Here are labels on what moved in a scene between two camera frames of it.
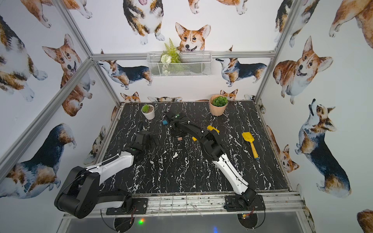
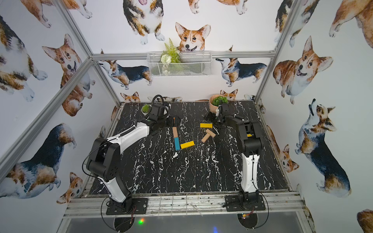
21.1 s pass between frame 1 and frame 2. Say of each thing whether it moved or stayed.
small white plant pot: stayed
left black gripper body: moved
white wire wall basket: stayed
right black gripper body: moved
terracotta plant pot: stayed
